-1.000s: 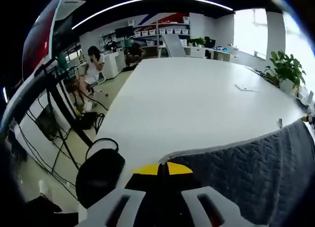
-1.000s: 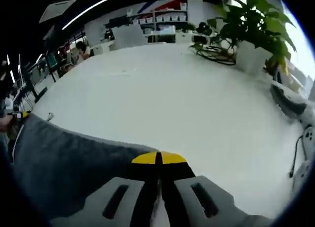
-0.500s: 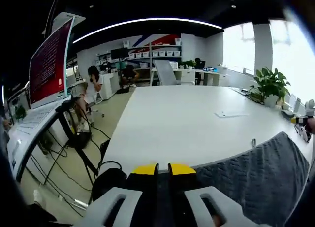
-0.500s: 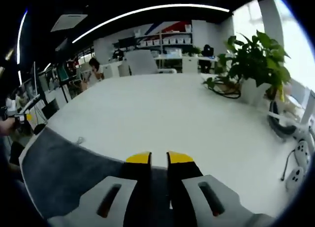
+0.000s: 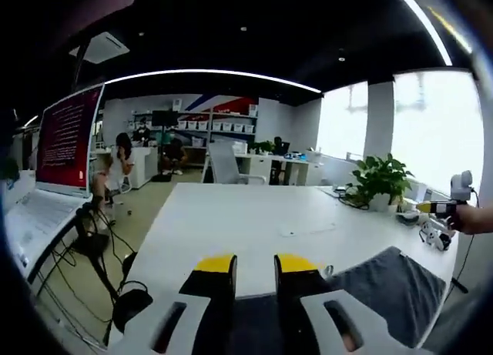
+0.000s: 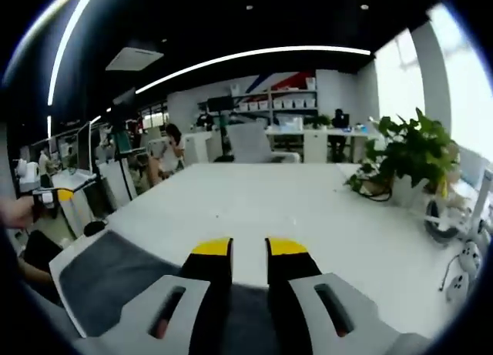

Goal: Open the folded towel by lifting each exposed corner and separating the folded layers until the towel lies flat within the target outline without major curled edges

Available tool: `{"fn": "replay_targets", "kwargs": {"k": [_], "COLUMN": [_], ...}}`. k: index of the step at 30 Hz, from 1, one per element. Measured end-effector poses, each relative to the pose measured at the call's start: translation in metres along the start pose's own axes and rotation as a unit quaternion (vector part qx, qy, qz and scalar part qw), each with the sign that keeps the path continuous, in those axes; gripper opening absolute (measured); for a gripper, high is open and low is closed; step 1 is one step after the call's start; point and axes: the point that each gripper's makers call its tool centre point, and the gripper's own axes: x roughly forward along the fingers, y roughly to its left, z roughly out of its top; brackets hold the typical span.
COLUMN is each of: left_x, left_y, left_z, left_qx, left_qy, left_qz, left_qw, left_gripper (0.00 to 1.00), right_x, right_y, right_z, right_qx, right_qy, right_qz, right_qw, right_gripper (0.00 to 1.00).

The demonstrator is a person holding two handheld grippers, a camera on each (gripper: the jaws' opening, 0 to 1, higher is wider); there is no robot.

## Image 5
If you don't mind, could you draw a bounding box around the ceiling air conditioner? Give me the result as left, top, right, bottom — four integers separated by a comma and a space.
69, 31, 130, 65

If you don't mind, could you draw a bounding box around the black monitor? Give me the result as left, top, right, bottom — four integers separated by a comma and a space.
151, 109, 179, 128

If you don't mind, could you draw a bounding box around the white office chair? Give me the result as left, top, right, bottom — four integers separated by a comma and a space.
202, 141, 267, 186

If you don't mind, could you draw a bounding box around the large bright window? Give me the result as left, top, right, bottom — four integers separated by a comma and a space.
391, 69, 485, 194
315, 81, 369, 159

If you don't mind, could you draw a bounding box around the black bag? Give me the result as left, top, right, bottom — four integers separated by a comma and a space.
113, 280, 154, 333

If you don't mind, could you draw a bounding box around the long ceiling light strip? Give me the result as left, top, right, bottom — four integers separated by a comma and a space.
103, 69, 323, 94
388, 0, 454, 67

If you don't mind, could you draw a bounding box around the white gadget with black wheels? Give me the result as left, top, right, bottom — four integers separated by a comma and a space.
419, 219, 454, 251

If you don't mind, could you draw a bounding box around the person's right hand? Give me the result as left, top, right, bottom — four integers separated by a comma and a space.
446, 207, 479, 235

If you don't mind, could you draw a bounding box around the small green desk plant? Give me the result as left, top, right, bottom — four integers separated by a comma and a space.
248, 140, 275, 156

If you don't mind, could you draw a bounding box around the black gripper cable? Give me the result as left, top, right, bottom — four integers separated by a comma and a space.
452, 187, 481, 294

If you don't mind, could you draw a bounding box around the row of white storage bins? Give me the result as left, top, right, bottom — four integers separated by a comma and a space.
177, 119, 256, 134

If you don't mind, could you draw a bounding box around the potted green plant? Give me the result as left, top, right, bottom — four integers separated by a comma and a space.
344, 152, 415, 213

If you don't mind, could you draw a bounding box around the white cabinet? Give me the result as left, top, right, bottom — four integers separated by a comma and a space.
126, 146, 159, 189

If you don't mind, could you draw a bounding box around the white office desk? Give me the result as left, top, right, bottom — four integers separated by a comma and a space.
234, 152, 320, 186

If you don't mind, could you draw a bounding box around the grey shallow bowl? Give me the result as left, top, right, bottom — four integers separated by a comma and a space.
396, 211, 421, 227

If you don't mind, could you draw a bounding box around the white shelving unit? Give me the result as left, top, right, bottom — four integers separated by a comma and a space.
132, 100, 259, 150

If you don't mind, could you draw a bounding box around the white laptop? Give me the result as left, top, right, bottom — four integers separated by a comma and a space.
2, 82, 106, 285

